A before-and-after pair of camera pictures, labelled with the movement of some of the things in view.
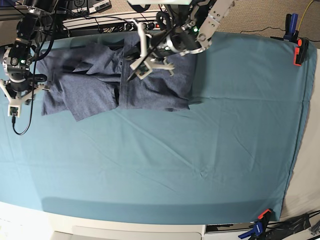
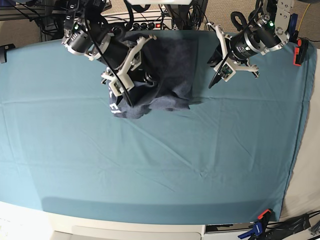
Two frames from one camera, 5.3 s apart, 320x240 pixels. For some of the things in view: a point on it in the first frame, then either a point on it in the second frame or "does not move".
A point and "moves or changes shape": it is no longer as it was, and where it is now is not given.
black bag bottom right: [282, 229] does not move
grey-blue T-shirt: [82, 78] moves or changes shape
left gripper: [13, 88] to [113, 52]
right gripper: [163, 47] to [243, 44]
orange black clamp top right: [300, 51] does not move
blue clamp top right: [291, 34] does not move
